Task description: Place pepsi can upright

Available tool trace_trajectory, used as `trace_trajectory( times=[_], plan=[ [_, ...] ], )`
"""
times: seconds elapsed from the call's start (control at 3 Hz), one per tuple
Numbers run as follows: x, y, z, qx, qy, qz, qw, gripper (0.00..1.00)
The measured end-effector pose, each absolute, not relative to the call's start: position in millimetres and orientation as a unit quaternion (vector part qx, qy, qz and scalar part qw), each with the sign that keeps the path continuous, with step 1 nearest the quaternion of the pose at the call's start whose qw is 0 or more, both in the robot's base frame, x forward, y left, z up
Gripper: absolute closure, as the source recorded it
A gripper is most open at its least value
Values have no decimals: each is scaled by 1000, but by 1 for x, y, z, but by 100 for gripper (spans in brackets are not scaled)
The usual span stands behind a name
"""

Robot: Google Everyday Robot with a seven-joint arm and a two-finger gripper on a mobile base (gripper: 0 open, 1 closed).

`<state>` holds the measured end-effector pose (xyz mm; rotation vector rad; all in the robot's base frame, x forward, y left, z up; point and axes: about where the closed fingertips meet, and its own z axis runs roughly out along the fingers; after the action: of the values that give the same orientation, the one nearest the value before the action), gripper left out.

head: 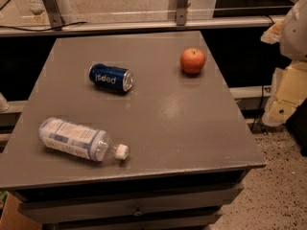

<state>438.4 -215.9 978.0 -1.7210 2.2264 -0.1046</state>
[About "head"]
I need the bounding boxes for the grey drawer cabinet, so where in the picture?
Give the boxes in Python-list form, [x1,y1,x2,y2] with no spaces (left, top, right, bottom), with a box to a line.
[0,32,265,230]

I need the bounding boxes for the clear plastic water bottle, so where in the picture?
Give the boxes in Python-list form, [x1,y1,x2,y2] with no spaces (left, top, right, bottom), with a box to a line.
[38,118,130,162]

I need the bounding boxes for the blue pepsi can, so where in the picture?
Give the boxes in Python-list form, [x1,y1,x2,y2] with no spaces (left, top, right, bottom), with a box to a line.
[89,63,133,92]

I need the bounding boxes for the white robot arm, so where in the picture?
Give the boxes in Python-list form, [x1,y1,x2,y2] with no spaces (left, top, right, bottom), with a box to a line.
[262,0,307,127]

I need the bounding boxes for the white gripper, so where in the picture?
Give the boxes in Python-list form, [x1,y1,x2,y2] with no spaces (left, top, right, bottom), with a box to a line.
[268,61,307,127]

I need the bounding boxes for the metal drawer knob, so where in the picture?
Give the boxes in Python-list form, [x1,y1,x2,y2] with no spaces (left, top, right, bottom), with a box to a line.
[133,209,144,217]

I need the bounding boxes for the metal bracket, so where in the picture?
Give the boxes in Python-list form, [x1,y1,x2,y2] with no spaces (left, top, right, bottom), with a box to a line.
[42,0,63,31]
[176,0,188,26]

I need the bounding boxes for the left metal bracket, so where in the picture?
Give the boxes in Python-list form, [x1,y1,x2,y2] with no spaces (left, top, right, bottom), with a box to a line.
[42,0,63,31]

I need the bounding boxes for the right metal bracket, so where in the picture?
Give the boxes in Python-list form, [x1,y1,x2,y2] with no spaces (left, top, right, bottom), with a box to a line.
[176,0,188,26]

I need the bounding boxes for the red apple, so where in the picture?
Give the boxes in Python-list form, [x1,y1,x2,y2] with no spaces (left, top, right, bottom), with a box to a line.
[180,48,206,74]

